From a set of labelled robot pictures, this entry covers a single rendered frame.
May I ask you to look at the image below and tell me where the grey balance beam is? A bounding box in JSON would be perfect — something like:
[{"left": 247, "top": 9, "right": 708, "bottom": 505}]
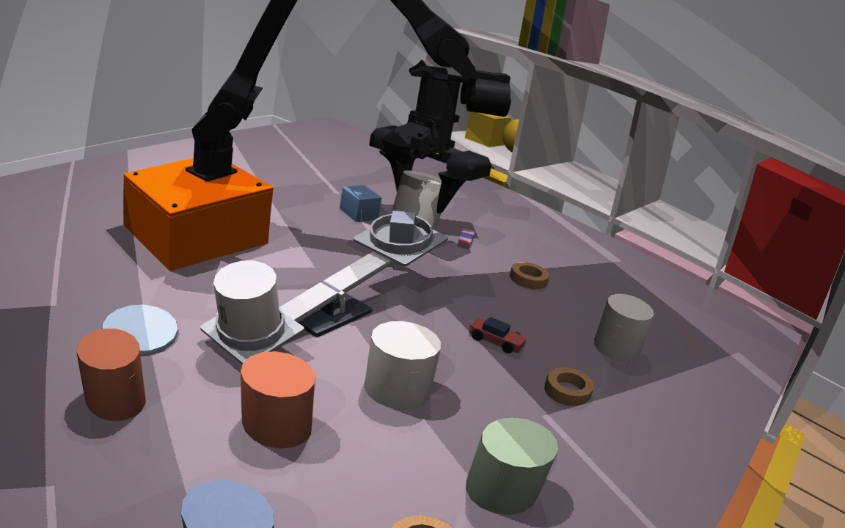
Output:
[{"left": 200, "top": 214, "right": 448, "bottom": 364}]

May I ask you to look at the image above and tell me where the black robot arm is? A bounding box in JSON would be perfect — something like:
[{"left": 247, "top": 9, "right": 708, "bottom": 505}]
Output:
[{"left": 186, "top": 0, "right": 511, "bottom": 182}]

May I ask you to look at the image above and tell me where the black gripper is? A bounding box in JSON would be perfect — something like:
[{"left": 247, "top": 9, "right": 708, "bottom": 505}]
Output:
[{"left": 369, "top": 105, "right": 491, "bottom": 213}]

